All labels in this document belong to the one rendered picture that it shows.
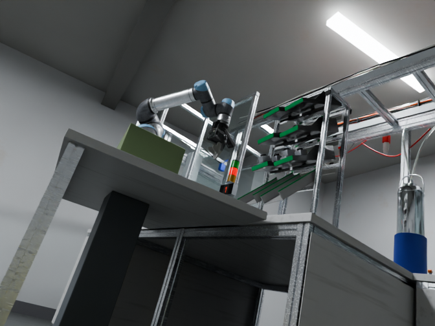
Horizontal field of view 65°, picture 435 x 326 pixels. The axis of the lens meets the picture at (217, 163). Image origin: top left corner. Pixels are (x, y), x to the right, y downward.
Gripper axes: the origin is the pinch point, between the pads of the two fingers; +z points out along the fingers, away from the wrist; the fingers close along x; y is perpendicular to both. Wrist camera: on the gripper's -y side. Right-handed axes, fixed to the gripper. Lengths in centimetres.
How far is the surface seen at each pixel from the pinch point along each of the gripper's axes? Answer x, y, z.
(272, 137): 27.2, -11.1, -11.5
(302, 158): 43.8, -16.1, 1.4
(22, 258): 38, 73, 73
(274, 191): 31.2, -15.4, 16.6
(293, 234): 63, 5, 44
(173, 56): -161, -17, -170
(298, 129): 42.9, -10.8, -11.8
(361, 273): 70, -27, 48
